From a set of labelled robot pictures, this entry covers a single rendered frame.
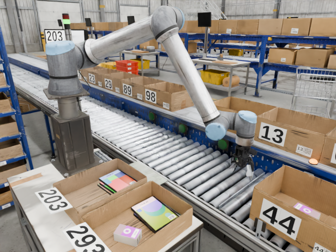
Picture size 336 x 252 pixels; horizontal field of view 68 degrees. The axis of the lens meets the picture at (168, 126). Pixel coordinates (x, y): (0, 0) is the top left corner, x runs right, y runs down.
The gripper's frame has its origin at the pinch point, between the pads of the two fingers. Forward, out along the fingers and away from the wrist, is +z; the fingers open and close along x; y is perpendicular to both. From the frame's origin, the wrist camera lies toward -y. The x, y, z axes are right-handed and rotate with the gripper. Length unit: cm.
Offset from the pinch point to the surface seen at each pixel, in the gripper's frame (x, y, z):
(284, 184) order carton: 20.3, -6.9, -0.9
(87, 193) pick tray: -48, 69, 4
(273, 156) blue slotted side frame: 5.8, -22.9, -5.5
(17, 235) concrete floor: -136, 97, 80
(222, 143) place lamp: -29.2, -21.0, -1.8
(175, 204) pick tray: -7.2, 44.8, 0.2
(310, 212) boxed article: 37.2, 3.8, 0.3
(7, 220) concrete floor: -161, 99, 80
